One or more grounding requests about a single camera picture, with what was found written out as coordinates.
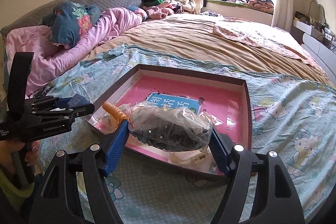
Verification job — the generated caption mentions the pearl hair claw clip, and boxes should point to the pearl hair claw clip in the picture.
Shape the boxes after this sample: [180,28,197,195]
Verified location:
[169,148,216,173]

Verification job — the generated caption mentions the orange spiral hair tie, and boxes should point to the orange spiral hair tie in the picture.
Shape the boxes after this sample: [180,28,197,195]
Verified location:
[101,101,129,125]

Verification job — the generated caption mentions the bag of dark beads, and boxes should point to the bag of dark beads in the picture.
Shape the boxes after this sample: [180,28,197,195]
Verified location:
[128,102,213,152]

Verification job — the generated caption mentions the person left hand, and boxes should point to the person left hand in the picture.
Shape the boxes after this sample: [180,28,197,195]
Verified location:
[0,139,40,174]

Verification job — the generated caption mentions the pink quilt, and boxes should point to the pink quilt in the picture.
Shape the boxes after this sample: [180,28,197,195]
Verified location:
[5,6,148,97]

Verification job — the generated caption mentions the Hello Kitty teal blanket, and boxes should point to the Hello Kitty teal blanket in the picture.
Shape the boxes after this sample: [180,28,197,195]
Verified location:
[43,45,335,223]

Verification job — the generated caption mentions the dark blue floral pillow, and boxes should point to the dark blue floral pillow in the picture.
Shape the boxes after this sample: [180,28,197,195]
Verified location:
[40,1,101,49]

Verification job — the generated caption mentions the dark cardboard box tray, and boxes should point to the dark cardboard box tray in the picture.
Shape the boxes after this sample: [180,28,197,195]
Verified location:
[83,64,253,183]

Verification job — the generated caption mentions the grey quilted headboard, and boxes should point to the grey quilted headboard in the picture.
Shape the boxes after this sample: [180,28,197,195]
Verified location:
[1,0,142,38]

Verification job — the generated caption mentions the white low dresser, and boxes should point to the white low dresser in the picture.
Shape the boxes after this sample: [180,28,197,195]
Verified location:
[290,18,335,85]

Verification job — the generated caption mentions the pink patterned cloth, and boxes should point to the pink patterned cloth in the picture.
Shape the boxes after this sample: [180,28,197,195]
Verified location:
[213,18,322,70]

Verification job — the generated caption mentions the pile of clothes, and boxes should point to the pile of clothes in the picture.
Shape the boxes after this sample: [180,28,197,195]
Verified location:
[142,0,196,20]

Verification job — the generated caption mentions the tan bed sheet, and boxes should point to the tan bed sheet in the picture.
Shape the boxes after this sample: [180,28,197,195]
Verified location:
[85,14,335,87]

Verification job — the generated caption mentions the clothes on window sill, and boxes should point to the clothes on window sill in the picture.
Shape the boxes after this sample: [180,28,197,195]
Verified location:
[203,0,274,14]

